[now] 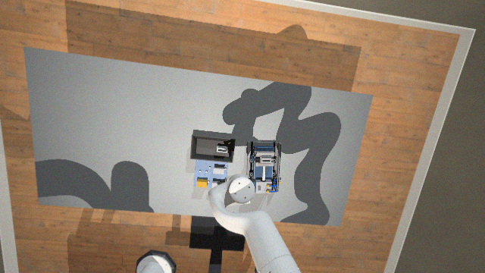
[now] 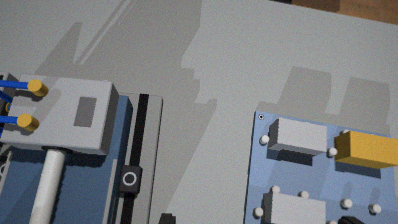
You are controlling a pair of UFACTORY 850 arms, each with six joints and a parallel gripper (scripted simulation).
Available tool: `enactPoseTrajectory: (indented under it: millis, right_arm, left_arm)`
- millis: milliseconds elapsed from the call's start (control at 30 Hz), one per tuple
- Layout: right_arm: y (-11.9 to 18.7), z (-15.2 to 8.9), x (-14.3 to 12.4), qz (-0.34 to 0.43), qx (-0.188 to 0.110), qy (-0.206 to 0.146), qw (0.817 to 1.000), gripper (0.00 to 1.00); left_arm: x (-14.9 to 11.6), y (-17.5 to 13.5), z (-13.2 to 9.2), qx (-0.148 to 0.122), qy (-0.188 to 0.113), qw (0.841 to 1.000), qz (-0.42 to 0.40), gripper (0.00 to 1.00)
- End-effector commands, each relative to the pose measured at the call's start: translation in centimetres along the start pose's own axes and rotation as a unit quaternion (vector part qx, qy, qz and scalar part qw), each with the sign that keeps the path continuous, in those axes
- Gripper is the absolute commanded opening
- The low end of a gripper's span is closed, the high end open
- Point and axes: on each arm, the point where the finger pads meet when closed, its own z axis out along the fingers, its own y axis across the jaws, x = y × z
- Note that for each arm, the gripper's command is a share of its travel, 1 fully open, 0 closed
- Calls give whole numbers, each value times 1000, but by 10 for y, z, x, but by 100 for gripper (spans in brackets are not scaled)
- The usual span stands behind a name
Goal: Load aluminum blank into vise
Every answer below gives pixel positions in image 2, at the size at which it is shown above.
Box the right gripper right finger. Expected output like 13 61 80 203
338 216 365 224

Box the yellow rectangular block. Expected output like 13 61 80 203
334 131 398 169

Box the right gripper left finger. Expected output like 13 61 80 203
158 213 176 224

